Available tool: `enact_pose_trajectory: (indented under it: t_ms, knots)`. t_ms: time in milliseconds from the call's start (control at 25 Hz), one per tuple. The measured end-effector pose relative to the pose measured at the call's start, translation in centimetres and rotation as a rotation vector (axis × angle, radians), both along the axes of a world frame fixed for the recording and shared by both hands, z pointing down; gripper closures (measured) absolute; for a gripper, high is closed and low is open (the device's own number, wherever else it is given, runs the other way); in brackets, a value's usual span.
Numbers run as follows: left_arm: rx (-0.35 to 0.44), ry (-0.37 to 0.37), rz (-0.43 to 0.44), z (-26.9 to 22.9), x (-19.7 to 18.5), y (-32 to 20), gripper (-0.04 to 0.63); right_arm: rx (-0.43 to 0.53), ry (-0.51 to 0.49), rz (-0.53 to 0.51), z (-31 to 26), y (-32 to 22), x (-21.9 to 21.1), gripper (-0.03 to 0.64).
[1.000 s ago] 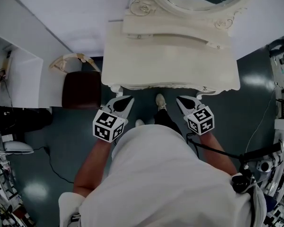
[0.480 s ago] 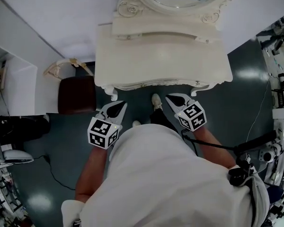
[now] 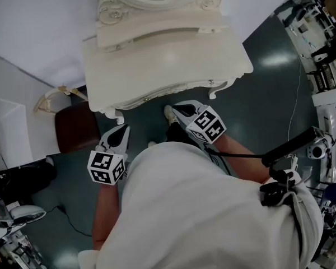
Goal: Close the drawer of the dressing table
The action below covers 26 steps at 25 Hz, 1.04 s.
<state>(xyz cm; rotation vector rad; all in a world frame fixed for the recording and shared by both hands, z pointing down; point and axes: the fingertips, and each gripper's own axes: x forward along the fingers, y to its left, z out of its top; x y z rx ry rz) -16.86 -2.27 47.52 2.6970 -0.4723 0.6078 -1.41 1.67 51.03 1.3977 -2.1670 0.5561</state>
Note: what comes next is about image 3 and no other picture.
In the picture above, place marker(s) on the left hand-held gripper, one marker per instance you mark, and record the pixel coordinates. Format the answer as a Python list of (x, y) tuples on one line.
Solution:
[(106, 162)]

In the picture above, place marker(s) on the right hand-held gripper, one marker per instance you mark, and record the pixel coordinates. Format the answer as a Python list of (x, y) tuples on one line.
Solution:
[(207, 122)]

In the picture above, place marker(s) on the small cream dressing table drawer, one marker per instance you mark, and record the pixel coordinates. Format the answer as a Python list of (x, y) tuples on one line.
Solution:
[(123, 39)]

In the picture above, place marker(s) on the person's left forearm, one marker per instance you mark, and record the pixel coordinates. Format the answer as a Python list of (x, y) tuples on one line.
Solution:
[(106, 212)]

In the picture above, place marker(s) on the person's right forearm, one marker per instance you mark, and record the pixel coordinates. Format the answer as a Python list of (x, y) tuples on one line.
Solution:
[(240, 161)]

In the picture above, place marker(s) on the wide cream drawer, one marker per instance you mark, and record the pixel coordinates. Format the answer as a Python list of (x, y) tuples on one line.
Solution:
[(179, 90)]

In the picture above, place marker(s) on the cream dressing table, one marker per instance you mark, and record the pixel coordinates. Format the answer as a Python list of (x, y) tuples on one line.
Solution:
[(170, 66)]

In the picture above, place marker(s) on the person's black trouser leg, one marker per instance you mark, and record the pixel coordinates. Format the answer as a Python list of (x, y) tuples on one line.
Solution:
[(176, 133)]

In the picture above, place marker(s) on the person's right white shoe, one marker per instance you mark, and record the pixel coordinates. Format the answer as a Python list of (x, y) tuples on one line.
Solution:
[(170, 114)]

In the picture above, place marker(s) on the person's white shoe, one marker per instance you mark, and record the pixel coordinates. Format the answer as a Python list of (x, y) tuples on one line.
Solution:
[(170, 114), (152, 144)]

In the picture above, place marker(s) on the brown seat cream chair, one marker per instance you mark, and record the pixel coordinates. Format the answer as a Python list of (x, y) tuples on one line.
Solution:
[(75, 127)]

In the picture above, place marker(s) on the person's left white shoe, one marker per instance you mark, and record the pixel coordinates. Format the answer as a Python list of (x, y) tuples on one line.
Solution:
[(152, 144)]

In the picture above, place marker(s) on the person's white shirt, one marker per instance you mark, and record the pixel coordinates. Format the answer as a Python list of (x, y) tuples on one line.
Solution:
[(190, 212)]

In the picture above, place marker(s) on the white glossy device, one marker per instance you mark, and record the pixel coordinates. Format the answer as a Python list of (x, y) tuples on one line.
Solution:
[(26, 213)]

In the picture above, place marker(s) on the black shoulder-mounted device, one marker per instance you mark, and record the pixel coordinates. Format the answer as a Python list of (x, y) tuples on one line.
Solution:
[(275, 190)]

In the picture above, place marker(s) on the white cabinet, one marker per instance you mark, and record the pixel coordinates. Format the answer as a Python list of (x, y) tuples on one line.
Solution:
[(8, 133)]

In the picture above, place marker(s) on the cluttered white workbench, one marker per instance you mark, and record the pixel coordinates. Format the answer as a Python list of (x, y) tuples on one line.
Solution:
[(310, 32)]

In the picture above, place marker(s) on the blue round object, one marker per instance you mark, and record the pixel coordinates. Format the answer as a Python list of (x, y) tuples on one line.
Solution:
[(335, 192)]

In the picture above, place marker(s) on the black pole with mount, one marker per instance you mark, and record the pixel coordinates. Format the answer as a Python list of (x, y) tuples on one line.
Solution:
[(289, 146)]

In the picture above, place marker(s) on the white round camera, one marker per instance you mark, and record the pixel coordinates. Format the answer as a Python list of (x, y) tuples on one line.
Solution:
[(316, 151)]

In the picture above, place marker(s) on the white machine frame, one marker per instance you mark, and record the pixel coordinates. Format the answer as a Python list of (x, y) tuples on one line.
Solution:
[(333, 116)]

